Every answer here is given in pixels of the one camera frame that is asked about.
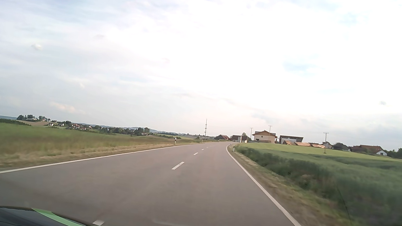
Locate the dry grass verge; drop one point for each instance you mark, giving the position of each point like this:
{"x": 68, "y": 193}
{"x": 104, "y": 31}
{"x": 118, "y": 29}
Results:
{"x": 301, "y": 204}

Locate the dark flat-roofed building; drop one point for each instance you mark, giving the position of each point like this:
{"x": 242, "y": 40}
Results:
{"x": 290, "y": 139}

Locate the wooden utility pole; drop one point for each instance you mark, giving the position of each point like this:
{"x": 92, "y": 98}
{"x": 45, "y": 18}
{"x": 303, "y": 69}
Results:
{"x": 324, "y": 143}

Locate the grey asphalt road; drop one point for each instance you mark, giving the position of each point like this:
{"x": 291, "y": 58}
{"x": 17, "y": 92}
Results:
{"x": 191, "y": 189}

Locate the road markings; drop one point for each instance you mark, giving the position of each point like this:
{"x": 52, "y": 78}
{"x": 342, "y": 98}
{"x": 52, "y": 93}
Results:
{"x": 274, "y": 201}

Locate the stacks of timber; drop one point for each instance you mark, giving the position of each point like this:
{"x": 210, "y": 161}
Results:
{"x": 303, "y": 144}

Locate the beige house with brown roof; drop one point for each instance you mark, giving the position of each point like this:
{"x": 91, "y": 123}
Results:
{"x": 264, "y": 136}

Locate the row of houses and trees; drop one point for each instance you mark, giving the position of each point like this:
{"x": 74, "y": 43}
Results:
{"x": 393, "y": 153}

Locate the tall utility pole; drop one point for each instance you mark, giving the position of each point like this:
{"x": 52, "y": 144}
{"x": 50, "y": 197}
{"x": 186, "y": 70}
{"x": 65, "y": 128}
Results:
{"x": 205, "y": 128}

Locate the distant village with trees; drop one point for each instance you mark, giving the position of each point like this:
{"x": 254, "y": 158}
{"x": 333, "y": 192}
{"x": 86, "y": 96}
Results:
{"x": 98, "y": 128}

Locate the grass field with verge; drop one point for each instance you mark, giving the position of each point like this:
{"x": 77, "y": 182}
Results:
{"x": 26, "y": 142}

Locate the group of low buildings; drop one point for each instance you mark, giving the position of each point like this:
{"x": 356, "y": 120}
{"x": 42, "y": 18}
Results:
{"x": 232, "y": 137}

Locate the green grain field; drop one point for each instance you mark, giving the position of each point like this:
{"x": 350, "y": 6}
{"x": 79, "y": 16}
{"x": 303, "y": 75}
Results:
{"x": 370, "y": 182}

